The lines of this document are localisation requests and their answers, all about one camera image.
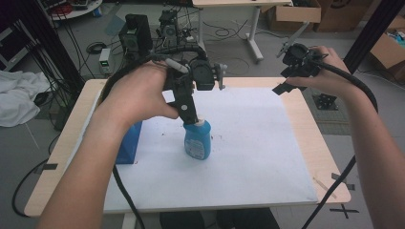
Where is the white cloth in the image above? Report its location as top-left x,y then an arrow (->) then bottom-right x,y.
0,70 -> 53,129

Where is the blue bottle with white cap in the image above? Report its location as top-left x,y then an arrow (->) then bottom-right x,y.
182,115 -> 213,161

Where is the black metal frame post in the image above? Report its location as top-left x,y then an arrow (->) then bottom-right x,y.
11,0 -> 86,94
343,0 -> 405,74

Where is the black tape strip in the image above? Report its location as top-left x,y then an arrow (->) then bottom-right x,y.
33,162 -> 59,175
330,172 -> 356,192

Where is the open cardboard box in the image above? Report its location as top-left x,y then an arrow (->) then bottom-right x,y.
266,0 -> 323,33

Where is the round white table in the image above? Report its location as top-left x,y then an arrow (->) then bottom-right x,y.
37,0 -> 104,22

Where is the small grey camera on stand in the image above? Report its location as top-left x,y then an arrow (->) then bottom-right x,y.
157,9 -> 180,50

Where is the large black camera on stand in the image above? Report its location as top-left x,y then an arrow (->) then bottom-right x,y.
118,13 -> 154,61

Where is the black sleeved right gripper cable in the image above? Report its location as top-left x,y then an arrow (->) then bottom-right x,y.
300,60 -> 380,229

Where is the person's left hand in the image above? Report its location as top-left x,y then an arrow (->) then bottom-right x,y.
97,61 -> 180,129

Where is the black sleeved left gripper cable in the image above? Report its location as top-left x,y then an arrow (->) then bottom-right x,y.
96,43 -> 208,229

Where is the black tape cross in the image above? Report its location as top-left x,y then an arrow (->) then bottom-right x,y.
329,203 -> 360,220

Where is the white mat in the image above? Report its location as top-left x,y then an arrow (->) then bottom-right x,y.
102,86 -> 320,215

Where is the cardboard box with blue contents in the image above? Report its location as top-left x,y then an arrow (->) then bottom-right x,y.
369,15 -> 405,70

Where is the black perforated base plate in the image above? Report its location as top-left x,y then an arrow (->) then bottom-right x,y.
312,93 -> 339,112

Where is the thin black floor cable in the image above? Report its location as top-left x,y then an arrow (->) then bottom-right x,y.
11,157 -> 50,219

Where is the white desk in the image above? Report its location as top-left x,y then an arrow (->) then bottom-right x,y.
191,0 -> 294,64

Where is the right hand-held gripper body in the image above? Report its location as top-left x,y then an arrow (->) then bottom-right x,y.
276,21 -> 330,79

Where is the black sleeved gripper cable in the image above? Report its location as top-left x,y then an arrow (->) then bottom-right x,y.
300,60 -> 380,229
96,43 -> 208,229

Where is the white power supply unit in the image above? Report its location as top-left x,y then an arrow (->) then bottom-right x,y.
97,47 -> 113,76

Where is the person's right hand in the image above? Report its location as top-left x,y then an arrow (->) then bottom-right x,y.
286,45 -> 358,100

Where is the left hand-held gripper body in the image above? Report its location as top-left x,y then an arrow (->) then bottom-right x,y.
162,58 -> 229,107

